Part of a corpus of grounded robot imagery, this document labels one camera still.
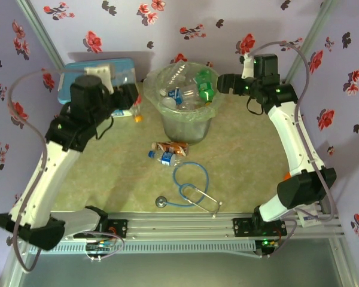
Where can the right black mount plate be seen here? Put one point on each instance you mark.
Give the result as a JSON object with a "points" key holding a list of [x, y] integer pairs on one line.
{"points": [[242, 227]]}

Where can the brown labelled plastic bottle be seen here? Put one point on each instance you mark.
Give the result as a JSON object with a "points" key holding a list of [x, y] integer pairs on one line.
{"points": [[172, 148]]}

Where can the small white carton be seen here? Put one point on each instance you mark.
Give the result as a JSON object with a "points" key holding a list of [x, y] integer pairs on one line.
{"points": [[311, 221]]}

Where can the white storage box blue lid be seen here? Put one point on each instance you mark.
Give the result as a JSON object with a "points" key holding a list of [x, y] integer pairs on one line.
{"points": [[125, 64]]}

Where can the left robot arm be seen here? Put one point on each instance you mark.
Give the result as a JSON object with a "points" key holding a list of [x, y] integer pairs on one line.
{"points": [[45, 179]]}

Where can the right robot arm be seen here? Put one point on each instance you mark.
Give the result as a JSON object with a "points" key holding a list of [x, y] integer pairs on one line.
{"points": [[293, 140]]}

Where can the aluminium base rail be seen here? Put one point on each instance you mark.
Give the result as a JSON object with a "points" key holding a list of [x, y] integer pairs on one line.
{"points": [[179, 225]]}

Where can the circuit board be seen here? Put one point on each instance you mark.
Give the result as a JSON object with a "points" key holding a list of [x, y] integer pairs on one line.
{"points": [[98, 246], [267, 243]]}

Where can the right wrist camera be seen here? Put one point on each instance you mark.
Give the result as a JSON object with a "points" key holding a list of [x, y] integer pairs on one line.
{"points": [[247, 67]]}

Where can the red label bottle orange cap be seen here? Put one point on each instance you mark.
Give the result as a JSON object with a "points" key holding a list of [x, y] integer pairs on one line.
{"points": [[137, 118]]}

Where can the aluminium frame post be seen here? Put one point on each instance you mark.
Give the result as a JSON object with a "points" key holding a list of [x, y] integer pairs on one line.
{"points": [[310, 39], [41, 33]]}

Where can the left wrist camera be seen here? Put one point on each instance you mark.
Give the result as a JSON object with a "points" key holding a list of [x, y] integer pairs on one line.
{"points": [[98, 71]]}

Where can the crushed bottle blue cap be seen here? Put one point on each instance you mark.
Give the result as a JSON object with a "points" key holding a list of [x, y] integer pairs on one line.
{"points": [[167, 158]]}

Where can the left black mount plate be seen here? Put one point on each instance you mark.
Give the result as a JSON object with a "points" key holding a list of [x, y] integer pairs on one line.
{"points": [[119, 228]]}

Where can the left circuit board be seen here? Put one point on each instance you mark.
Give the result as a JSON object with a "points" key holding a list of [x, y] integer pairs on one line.
{"points": [[98, 246]]}

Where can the grey translucent waste bin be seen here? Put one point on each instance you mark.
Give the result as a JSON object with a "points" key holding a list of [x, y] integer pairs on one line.
{"points": [[185, 131]]}

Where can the black mount plate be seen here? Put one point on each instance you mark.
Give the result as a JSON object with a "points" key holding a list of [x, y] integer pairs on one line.
{"points": [[242, 227], [119, 228]]}

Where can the pale green bin liner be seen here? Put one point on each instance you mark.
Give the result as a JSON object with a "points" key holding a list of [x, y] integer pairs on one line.
{"points": [[209, 113]]}

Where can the clear ribbed bottle blue label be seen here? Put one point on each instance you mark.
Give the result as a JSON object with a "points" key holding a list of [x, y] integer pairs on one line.
{"points": [[175, 95]]}

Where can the blue stethoscope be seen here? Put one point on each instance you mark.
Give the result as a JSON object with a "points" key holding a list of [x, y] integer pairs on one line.
{"points": [[161, 201]]}

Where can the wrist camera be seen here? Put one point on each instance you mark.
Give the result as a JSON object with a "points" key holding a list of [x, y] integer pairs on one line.
{"points": [[98, 71], [247, 67]]}

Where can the green plastic bottle yellow cap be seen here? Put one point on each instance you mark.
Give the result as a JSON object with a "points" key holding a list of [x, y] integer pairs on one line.
{"points": [[204, 86]]}

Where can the orange plastic cup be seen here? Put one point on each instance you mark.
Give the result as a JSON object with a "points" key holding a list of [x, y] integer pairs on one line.
{"points": [[286, 176]]}

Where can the right circuit board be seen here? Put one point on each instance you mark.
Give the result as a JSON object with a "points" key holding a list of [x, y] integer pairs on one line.
{"points": [[267, 243]]}

